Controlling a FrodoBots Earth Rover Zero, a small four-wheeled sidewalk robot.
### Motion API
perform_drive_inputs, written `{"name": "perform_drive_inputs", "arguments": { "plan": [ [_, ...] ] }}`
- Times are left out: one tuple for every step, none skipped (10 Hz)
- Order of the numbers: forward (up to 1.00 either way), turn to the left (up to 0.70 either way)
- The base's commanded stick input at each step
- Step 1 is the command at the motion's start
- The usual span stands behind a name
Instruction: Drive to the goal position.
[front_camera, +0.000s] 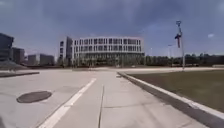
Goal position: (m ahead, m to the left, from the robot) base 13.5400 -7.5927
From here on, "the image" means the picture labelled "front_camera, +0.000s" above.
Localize pale stone kerb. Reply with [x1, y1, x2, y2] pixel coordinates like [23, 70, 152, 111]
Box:
[117, 71, 224, 128]

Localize dark grey building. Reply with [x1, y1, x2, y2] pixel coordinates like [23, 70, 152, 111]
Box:
[0, 32, 15, 62]

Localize low grey buildings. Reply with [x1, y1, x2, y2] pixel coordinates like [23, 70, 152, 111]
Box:
[11, 47, 56, 67]

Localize row of dark trees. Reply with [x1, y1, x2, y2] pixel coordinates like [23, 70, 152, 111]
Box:
[144, 52, 224, 67]

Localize round dark manhole cover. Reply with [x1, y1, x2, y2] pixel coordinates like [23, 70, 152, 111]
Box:
[16, 90, 53, 104]

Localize pale concrete slab pavement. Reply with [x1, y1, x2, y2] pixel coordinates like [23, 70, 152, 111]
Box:
[0, 67, 224, 128]

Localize tall pole with red sign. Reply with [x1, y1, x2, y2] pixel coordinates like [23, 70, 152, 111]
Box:
[174, 20, 186, 70]

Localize large white multi-storey building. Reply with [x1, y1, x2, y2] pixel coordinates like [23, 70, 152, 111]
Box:
[58, 35, 146, 68]

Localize dull green grass field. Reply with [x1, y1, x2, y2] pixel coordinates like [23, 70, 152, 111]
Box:
[127, 69, 224, 114]

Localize white painted line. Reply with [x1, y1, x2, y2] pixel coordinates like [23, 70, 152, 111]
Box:
[37, 77, 98, 128]

